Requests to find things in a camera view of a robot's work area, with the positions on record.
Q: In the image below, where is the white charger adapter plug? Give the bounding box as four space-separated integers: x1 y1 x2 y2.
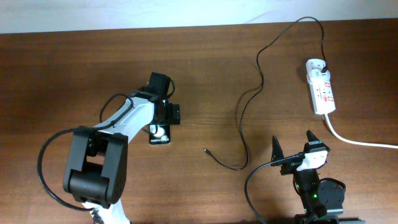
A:
305 58 328 74

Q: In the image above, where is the black Galaxy flip phone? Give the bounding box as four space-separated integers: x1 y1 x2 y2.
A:
149 124 171 145

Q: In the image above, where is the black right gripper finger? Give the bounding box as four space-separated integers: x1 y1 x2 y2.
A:
271 136 285 166
303 130 330 152

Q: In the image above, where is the black charger cable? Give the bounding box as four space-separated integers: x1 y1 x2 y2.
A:
203 16 328 171

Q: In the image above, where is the white power strip cord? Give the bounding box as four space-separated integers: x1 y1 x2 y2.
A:
322 113 398 150

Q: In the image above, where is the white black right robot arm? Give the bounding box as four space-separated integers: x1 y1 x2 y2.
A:
271 130 346 223

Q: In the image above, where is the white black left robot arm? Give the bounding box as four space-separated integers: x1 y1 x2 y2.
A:
63 72 180 223

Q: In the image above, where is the white power strip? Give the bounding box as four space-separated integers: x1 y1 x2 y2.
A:
307 74 336 115

